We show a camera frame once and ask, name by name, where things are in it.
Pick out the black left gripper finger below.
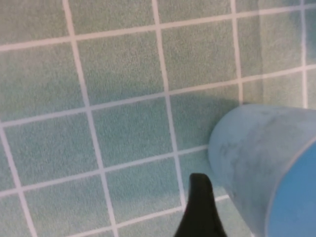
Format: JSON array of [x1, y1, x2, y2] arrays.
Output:
[[173, 173, 227, 237]]

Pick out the light blue plastic cup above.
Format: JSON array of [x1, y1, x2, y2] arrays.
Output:
[[207, 103, 316, 237]]

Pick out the green checkered tablecloth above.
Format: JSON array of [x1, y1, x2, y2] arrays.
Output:
[[0, 0, 316, 237]]

